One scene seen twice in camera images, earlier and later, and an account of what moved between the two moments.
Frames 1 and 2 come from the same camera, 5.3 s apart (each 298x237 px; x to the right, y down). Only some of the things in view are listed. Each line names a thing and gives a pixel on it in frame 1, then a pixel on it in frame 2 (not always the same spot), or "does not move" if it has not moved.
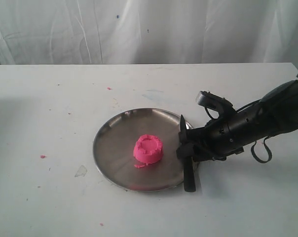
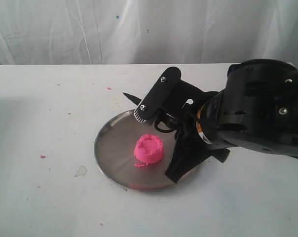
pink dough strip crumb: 138,166 does not move
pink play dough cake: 148,149 does not move
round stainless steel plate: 113,148 does not move
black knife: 188,168 → 135,100
